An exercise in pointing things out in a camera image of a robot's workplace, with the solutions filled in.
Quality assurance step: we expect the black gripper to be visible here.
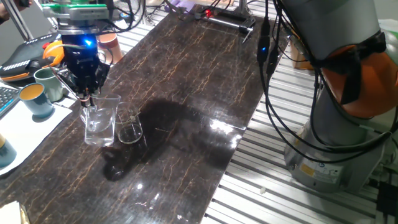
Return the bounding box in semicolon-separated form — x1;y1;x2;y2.
50;32;111;108

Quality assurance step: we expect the clear glass mug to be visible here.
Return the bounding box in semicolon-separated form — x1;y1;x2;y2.
79;93;122;147

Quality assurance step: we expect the bare operator hand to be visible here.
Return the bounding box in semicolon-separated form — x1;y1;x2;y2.
0;0;34;23

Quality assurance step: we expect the pink ceramic mug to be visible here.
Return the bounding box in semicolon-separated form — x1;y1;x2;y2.
98;32;124;65

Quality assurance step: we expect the light green ceramic mug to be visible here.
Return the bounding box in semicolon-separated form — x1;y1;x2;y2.
33;67;64;103

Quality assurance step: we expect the blue mug yellow inside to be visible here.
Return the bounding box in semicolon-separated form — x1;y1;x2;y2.
18;83;55;119

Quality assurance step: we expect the clear glass beaker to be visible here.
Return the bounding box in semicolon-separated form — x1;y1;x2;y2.
113;101;144;145

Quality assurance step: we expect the black orange teach pendant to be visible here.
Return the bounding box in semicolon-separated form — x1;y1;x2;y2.
0;30;66;82

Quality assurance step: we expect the white paper sheet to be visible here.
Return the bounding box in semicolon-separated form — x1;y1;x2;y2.
0;82;73;177

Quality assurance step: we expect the black keyboard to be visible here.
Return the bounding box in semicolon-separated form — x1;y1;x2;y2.
0;86;21;118

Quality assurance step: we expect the metal tripod leg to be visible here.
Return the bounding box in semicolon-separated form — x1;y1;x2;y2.
1;0;34;41

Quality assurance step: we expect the dark marble pattern mat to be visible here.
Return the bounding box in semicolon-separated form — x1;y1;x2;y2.
0;6;284;224

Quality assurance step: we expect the blue mug tan rim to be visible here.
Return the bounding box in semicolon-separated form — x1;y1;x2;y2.
0;133;17;168

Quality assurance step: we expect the purple cloth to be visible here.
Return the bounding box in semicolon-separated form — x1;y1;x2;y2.
169;0;195;12

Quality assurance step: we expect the black metal clamp stand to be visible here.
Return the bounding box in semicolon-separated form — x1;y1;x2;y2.
194;0;256;44

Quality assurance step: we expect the white paper stack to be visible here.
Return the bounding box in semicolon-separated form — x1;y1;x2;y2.
0;200;30;224

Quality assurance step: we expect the cardboard box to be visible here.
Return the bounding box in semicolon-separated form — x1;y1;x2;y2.
289;43;313;71

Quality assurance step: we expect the black power box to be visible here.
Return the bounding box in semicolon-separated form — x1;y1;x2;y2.
376;180;398;218

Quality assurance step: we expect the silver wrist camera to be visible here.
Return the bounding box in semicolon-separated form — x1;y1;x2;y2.
42;2;109;21

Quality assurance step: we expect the cable adapter with red light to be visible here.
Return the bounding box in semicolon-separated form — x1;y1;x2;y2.
192;8;215;20

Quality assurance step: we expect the black cable with blue light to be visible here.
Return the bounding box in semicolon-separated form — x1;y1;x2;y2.
256;0;398;164

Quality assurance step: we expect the black tape strap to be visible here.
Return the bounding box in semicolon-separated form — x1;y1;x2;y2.
310;30;388;105

